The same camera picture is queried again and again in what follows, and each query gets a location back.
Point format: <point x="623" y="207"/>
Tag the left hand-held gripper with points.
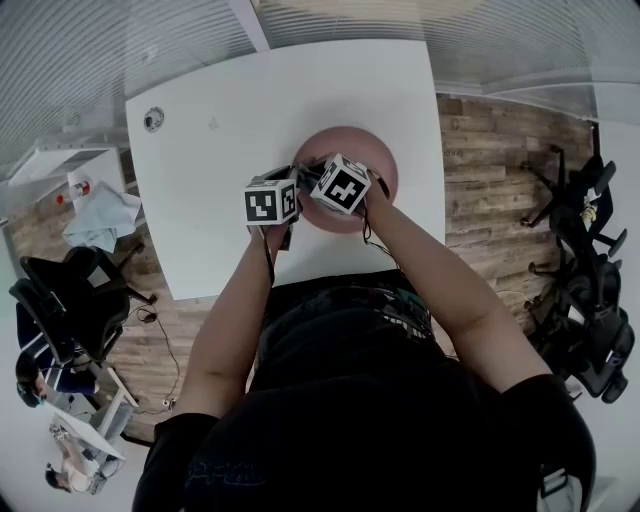
<point x="262" y="202"/>

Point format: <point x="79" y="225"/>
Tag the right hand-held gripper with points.
<point x="342" y="187"/>

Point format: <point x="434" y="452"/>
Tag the big pink plate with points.
<point x="350" y="142"/>

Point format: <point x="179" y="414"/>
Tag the person's left forearm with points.
<point x="225" y="325"/>

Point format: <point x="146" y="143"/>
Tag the person's right forearm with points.
<point x="450" y="300"/>

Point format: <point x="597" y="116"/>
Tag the light blue towel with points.
<point x="100" y="215"/>

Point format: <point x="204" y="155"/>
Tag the white bottle with red cap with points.
<point x="77" y="192"/>

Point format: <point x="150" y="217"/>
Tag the white slatted side table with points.
<point x="60" y="162"/>

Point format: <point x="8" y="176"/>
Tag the white power plug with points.
<point x="168" y="403"/>

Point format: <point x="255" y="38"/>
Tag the person's black shirt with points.
<point x="375" y="425"/>

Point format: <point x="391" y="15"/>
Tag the white desk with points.
<point x="85" y="435"/>

